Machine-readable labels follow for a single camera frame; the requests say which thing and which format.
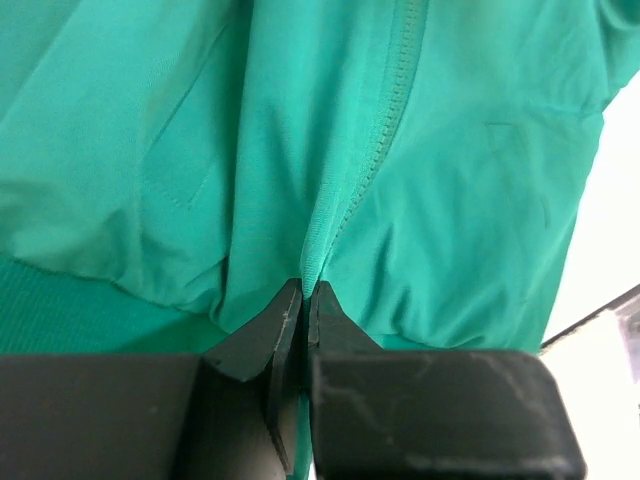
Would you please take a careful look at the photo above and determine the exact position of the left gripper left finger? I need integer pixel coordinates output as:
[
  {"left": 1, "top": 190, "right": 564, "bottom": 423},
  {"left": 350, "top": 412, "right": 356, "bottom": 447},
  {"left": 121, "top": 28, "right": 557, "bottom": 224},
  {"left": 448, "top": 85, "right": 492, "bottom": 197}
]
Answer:
[{"left": 204, "top": 279, "right": 304, "bottom": 473}]

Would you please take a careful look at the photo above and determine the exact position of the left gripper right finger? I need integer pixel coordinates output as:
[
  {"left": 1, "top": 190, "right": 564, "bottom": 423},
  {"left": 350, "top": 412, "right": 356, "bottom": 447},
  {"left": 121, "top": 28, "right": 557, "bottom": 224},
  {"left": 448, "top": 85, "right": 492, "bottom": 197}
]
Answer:
[{"left": 304, "top": 280, "right": 383, "bottom": 390}]

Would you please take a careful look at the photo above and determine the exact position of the green zip-up jacket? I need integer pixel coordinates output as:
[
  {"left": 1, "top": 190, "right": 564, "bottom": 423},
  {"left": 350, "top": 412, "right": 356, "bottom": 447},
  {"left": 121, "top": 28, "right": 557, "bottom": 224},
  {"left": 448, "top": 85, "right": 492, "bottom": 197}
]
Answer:
[{"left": 1, "top": 0, "right": 639, "bottom": 479}]

